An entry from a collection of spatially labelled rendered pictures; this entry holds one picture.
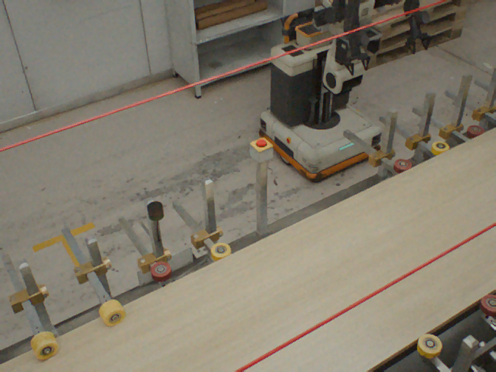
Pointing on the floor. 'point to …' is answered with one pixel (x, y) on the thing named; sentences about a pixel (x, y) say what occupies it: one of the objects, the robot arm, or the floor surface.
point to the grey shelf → (221, 40)
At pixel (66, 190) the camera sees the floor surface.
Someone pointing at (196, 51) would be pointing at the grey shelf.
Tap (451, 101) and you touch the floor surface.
